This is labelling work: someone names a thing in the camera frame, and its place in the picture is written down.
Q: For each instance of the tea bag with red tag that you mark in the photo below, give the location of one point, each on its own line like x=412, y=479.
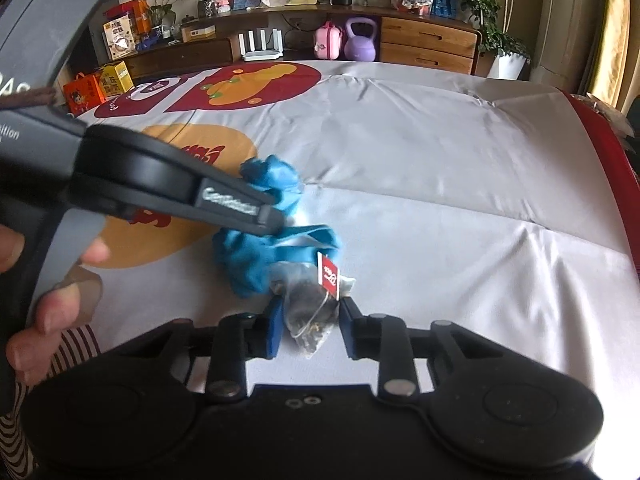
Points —
x=310, y=307

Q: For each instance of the wooden cabinet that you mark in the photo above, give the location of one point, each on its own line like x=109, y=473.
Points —
x=425, y=42

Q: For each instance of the red printed box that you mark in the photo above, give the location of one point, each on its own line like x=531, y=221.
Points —
x=84, y=95

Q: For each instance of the purple kettlebell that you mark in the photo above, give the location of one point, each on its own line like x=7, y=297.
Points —
x=360, y=47

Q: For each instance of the blue rubber glove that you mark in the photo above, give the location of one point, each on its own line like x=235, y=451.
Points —
x=250, y=265

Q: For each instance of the orange box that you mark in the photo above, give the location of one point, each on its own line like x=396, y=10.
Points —
x=134, y=12

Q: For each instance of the small cardboard box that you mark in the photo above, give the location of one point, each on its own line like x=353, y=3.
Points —
x=198, y=33

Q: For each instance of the yellow printed box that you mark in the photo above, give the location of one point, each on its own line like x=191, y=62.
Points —
x=116, y=79

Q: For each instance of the yellow curtain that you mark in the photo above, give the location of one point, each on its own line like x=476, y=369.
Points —
x=607, y=40

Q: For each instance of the person's left hand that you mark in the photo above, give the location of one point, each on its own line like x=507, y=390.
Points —
x=55, y=310

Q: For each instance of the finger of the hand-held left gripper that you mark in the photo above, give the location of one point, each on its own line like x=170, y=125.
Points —
x=235, y=205

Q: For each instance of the printed bedsheet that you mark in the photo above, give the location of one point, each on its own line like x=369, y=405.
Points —
x=450, y=210

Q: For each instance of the white and yellow box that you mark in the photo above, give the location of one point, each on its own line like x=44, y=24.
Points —
x=120, y=37

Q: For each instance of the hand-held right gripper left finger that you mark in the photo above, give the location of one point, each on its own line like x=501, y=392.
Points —
x=275, y=329

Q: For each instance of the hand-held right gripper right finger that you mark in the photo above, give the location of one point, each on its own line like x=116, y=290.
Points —
x=350, y=332

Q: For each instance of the tall green potted plant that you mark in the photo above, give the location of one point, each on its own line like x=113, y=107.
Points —
x=495, y=25

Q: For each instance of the pink toy suitcase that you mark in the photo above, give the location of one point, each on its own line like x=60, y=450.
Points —
x=328, y=44

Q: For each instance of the white router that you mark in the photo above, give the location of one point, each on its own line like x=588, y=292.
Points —
x=260, y=47

